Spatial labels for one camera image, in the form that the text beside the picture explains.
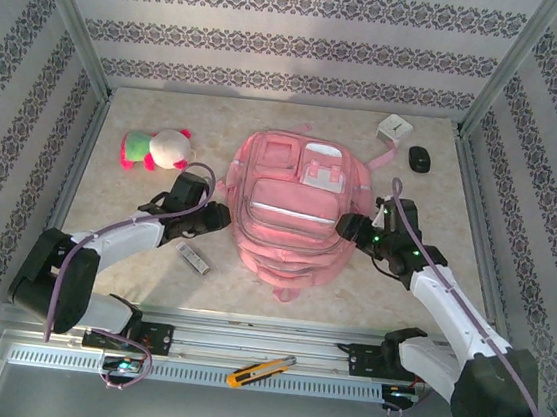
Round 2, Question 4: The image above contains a small grey rectangular box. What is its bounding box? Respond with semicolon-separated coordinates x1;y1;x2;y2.
172;240;216;277

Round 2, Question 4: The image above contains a pink backpack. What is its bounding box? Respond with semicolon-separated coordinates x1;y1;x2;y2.
211;115;402;315

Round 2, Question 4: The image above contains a white green pink plush toy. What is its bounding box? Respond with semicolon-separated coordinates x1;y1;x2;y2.
119;122;199;180

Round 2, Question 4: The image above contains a black computer mouse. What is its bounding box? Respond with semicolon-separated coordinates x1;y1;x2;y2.
404;144;435;176

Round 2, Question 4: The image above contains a white square alarm clock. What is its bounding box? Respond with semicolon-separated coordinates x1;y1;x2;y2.
373;111;416;149

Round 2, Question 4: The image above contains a small electronics board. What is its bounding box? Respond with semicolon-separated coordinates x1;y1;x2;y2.
381;384;423;412
101;355;144;376

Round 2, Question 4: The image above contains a yellow utility knife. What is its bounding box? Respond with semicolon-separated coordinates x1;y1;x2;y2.
225;347;299;396

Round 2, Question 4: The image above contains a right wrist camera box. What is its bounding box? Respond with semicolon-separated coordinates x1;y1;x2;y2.
372;193;397;228

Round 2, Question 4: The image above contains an aluminium side rail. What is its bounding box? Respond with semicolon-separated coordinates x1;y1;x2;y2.
13;83;115;313
431;127;539;357

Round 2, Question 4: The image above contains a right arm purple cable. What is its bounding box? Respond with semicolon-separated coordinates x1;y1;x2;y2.
363;176;557;417

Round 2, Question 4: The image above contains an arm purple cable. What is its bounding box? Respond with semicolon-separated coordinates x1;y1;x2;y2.
38;146;222;400
363;176;557;417

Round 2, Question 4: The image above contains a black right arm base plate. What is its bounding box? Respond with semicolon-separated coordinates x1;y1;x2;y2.
344;341;442;387

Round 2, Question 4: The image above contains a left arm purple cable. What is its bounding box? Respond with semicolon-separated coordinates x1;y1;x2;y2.
38;146;222;400

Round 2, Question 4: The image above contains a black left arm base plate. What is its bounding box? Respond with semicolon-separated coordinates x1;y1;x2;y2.
81;314;177;358

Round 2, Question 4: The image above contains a slotted grey cable duct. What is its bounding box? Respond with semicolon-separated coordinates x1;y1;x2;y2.
6;341;385;407

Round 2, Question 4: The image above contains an aluminium mounting rail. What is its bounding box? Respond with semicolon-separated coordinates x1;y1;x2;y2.
0;287;535;402

